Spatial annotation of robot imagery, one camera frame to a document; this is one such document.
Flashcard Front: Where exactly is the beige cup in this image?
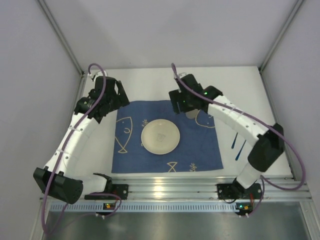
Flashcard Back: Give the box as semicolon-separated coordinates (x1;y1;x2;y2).
185;109;199;119

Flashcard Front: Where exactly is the cream ceramic plate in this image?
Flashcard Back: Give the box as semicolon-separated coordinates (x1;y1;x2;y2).
140;119;181;155

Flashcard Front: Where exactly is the blue fish-print placemat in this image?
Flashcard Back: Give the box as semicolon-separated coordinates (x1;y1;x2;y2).
112;100;223;174

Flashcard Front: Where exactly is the blue metal spoon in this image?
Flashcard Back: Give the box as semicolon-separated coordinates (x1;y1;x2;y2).
231;132;238;149

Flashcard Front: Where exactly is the blue metal fork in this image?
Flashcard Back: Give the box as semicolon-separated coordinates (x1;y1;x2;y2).
235;140;247;161

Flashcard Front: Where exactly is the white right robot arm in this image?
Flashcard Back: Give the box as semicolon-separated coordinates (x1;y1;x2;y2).
168;74;284;192

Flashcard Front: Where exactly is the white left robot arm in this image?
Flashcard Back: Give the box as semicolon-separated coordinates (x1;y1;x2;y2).
33;76;130;205

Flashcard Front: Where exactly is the aluminium table edge rail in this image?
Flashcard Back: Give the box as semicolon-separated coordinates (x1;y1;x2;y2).
39;174;313;202

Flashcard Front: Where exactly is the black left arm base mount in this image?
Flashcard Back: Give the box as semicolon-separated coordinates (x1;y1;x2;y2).
84;184;129;200

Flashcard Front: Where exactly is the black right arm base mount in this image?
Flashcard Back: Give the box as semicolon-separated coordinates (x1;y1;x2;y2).
216;183;262;203

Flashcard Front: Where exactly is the left aluminium frame post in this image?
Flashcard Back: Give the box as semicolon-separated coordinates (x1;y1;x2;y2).
35;0;84;76

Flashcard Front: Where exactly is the aluminium frame post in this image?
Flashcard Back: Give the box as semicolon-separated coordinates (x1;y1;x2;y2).
35;0;84;76
258;0;305;74

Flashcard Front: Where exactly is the perforated cable tray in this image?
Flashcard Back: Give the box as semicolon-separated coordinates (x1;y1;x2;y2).
49;201;253;213

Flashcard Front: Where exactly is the right aluminium frame post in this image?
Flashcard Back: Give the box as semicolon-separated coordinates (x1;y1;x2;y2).
258;0;305;74

